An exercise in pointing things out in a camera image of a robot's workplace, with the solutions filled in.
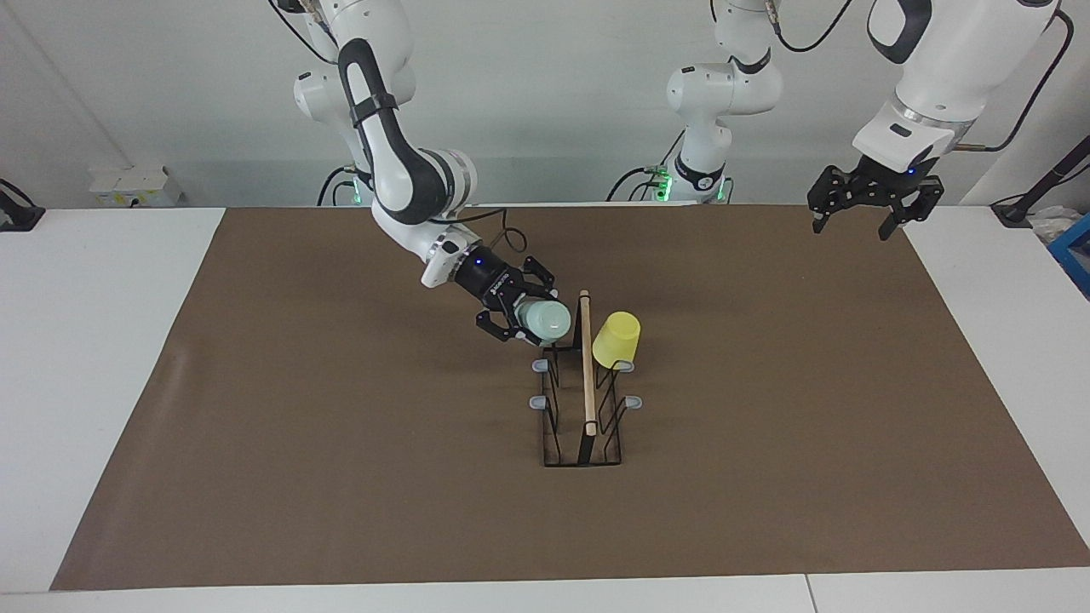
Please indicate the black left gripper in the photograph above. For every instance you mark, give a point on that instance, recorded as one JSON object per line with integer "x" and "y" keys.
{"x": 877, "y": 183}

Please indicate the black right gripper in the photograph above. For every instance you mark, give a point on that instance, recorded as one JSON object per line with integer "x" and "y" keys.
{"x": 492, "y": 283}

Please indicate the green plastic cup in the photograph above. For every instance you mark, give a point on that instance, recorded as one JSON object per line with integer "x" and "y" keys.
{"x": 545, "y": 322}

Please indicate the yellow plastic cup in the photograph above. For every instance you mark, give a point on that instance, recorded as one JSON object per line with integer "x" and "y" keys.
{"x": 617, "y": 340}

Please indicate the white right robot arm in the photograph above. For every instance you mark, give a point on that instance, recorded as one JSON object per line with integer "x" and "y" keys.
{"x": 400, "y": 170}

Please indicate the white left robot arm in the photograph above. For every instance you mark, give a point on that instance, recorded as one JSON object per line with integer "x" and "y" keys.
{"x": 945, "y": 77}

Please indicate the crumpled clear plastic bag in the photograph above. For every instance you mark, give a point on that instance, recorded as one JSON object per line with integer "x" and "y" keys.
{"x": 1052, "y": 223}

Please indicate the black pole stand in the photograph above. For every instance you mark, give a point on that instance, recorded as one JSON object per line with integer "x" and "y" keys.
{"x": 1052, "y": 174}

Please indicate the blue box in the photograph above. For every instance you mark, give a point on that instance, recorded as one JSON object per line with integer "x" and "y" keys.
{"x": 1075, "y": 251}

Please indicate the brown table mat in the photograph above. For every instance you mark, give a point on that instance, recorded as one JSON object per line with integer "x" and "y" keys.
{"x": 341, "y": 477}

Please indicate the white power box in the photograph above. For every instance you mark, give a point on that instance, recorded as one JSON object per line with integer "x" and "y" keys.
{"x": 136, "y": 187}

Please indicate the black clamp mount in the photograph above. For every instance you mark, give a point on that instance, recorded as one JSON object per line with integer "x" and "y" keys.
{"x": 17, "y": 214}

